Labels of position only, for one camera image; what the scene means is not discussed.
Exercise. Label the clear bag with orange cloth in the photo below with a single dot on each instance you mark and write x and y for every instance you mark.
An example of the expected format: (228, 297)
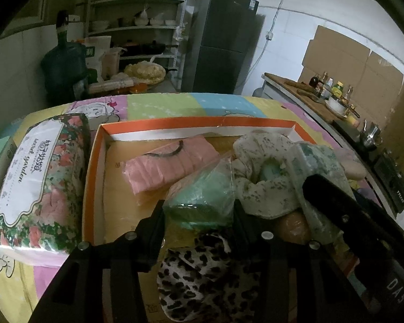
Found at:
(293, 225)

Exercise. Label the pale pink soft cloth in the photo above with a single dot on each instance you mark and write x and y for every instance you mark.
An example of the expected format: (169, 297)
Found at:
(351, 166)

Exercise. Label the black water pump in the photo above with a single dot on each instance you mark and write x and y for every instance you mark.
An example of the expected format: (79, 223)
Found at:
(63, 27)

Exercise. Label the black stove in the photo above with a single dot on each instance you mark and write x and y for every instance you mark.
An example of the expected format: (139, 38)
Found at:
(392, 178)

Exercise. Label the white bowl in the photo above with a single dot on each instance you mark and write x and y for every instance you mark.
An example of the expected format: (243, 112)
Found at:
(336, 106)

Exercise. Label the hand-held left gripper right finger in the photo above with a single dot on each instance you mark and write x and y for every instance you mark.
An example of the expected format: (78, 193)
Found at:
(247, 228)

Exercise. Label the floral tissue pack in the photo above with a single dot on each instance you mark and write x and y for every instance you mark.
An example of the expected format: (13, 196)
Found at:
(37, 181)

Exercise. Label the orange rimmed cardboard box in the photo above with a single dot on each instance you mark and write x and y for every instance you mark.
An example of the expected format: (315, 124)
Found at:
(116, 178)

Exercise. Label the small green white tissue pack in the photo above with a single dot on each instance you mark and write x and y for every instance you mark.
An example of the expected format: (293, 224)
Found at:
(272, 172)

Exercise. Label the black pan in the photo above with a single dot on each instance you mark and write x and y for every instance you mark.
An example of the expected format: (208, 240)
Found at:
(148, 47)

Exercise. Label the rolled bamboo mat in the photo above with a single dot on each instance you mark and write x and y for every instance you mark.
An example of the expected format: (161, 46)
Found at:
(111, 85)

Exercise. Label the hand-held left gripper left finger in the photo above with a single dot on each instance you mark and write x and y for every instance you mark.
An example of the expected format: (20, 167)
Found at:
(151, 239)

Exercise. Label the leopard print cloth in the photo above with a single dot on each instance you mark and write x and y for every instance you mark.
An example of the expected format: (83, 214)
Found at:
(195, 276)

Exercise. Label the clear plastic pitcher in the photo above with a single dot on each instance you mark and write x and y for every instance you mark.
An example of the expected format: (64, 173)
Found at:
(111, 62)

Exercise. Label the mint green tissue box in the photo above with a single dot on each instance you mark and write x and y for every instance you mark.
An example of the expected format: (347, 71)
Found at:
(0, 154)

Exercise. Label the white wall socket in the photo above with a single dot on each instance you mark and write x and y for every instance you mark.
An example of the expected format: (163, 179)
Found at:
(270, 35)

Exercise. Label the white patterned cloth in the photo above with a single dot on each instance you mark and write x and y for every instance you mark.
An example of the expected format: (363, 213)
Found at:
(256, 191)

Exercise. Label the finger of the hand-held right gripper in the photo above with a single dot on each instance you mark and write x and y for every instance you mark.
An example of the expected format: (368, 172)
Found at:
(333, 202)

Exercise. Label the yellow crinkled bundle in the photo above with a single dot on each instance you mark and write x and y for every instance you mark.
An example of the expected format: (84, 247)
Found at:
(144, 72)

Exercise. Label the clear bag with green cloth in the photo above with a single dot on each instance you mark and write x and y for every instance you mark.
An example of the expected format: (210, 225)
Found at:
(202, 198)

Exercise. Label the steel kettle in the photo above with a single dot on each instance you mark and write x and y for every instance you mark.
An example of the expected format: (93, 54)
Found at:
(370, 136)

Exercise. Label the white shelf rack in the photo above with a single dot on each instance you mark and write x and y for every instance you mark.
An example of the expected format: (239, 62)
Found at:
(138, 28)

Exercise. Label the long green white tissue pack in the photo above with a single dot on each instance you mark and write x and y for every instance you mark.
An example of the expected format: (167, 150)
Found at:
(309, 161)

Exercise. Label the pink towel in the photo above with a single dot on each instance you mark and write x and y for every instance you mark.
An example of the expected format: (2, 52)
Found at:
(168, 168)

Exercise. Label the cardboard wall sheets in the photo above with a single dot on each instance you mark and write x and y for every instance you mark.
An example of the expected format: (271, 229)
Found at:
(357, 74)

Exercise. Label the blue water jug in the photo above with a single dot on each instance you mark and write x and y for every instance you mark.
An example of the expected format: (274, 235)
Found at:
(60, 70)

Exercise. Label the wooden countertop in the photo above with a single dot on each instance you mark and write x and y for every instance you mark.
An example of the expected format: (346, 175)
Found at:
(289, 91)

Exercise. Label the dark grey fridge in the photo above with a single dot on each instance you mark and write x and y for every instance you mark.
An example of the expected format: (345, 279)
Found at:
(218, 40)

